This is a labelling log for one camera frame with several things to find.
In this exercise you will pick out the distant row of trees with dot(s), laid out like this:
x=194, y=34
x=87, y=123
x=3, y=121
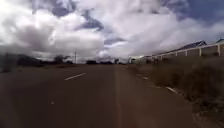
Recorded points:
x=100, y=62

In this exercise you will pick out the utility pole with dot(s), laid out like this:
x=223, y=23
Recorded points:
x=75, y=57

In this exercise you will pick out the dark grey asphalt road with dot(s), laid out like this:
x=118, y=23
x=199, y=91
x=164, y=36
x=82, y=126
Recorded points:
x=100, y=100

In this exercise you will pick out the dry grass verge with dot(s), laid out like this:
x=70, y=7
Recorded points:
x=193, y=76

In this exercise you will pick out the dark bushes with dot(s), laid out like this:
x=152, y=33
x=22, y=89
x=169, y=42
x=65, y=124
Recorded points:
x=30, y=60

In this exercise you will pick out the building with dark roof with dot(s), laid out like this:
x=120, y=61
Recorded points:
x=193, y=45

